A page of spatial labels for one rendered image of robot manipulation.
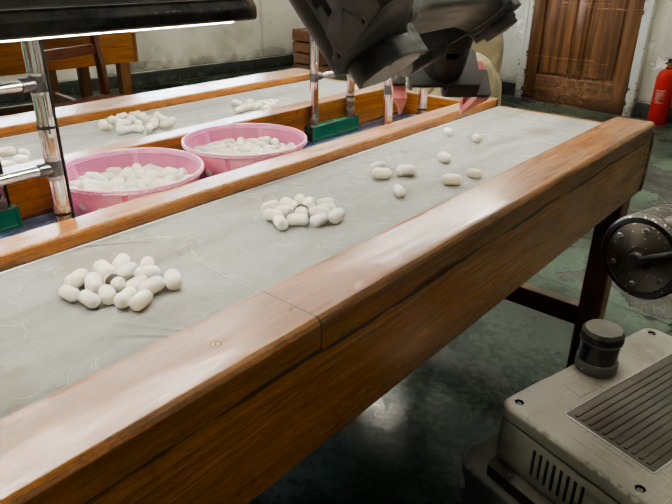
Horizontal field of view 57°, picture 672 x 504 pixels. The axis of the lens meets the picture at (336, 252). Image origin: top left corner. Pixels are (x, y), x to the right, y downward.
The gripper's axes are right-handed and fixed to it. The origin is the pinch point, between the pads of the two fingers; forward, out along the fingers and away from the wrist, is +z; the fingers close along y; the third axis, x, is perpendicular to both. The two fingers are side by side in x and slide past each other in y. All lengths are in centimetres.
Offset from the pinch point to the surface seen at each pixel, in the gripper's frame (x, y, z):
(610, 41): 286, 229, 283
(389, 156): 13.2, -1.1, 33.1
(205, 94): 60, -47, 70
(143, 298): -33, -39, -7
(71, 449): -52, -39, -24
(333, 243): -20.4, -15.8, 5.2
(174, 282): -30.1, -36.4, -4.6
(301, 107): 44, -19, 55
